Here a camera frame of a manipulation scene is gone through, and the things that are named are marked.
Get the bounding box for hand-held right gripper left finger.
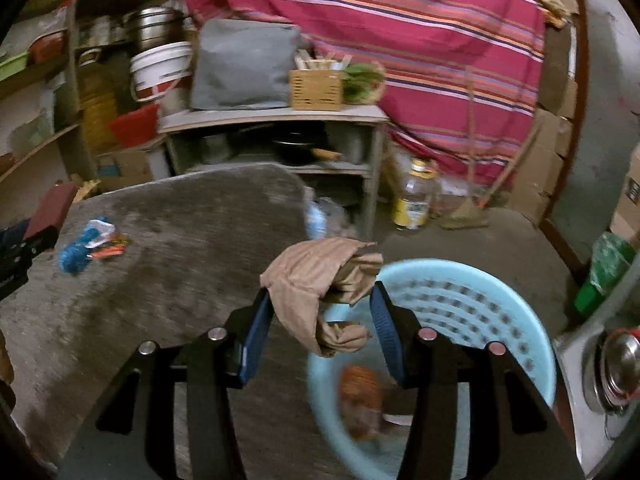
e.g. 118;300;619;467
57;286;276;480

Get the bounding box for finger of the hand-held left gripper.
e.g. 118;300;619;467
0;224;60;303

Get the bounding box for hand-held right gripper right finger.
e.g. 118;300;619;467
369;281;585;480

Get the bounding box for maroon cardboard box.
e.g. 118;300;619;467
22;182;80;242

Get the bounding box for light blue plastic basket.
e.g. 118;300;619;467
306;258;557;480

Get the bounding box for beige cloth garment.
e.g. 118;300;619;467
260;237;385;359

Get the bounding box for blue foil wrapper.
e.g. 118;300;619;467
57;216;113;276

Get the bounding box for orange strip wrapper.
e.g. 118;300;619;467
87;234;132;261

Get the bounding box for curved wooden shelf unit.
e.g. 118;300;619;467
0;0;181;201

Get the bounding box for grey felt table cover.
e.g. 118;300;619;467
0;162;381;480

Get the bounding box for brown cardboard box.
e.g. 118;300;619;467
97;147;156;193

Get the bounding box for clear plastic bag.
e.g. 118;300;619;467
302;187;351;241

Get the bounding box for plastic bottle yellow label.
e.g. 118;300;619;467
391;156;441;232

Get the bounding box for straw broom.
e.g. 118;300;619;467
440;65;493;231

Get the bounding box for yellow oil jug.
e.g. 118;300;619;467
80;50;121;151

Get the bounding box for red plastic basket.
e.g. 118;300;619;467
109;105;161;148

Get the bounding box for green plastic tray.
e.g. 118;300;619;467
0;55;28;81

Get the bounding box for small grey shelf table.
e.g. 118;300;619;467
157;105;391;241

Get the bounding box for green plastic bag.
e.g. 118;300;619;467
572;232;637;318

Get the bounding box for white plastic bucket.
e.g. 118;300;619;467
130;41;195;103

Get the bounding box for steel pot lid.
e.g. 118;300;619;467
582;327;640;416

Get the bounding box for stack of cardboard boxes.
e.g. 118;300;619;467
505;25;581;226

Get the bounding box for green leafy vegetables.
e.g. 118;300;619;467
341;62;387;106

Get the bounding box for wooden cutlery box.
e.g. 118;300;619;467
289;50;345;112

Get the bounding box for large steel pot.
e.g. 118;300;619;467
125;6;183;51

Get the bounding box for grey fabric bag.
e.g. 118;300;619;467
189;18;303;112

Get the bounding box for red striped blanket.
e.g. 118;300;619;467
177;0;546;186

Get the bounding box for black pan wooden handle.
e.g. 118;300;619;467
272;132;346;166

